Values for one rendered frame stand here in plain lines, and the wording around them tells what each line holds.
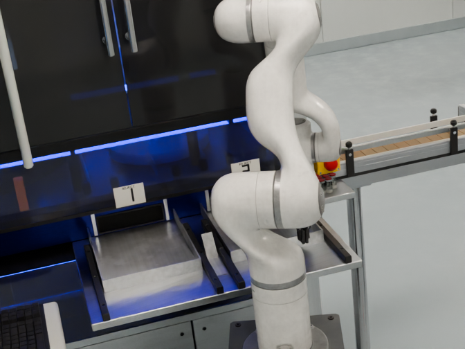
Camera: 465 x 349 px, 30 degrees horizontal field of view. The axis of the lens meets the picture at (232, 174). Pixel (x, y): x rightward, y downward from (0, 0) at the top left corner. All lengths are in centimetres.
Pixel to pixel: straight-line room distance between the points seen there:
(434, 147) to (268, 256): 116
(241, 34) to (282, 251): 46
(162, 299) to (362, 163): 88
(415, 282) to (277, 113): 222
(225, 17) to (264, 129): 26
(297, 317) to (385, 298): 194
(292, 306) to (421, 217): 266
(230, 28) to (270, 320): 62
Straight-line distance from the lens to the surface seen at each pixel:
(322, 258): 227
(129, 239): 250
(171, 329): 265
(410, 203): 461
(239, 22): 184
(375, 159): 275
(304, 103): 210
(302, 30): 181
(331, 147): 216
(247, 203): 174
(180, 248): 240
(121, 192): 243
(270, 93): 178
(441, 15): 794
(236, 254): 228
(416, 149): 281
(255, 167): 249
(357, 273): 294
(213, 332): 269
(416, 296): 380
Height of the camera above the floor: 196
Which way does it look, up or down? 22 degrees down
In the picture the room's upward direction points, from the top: 7 degrees counter-clockwise
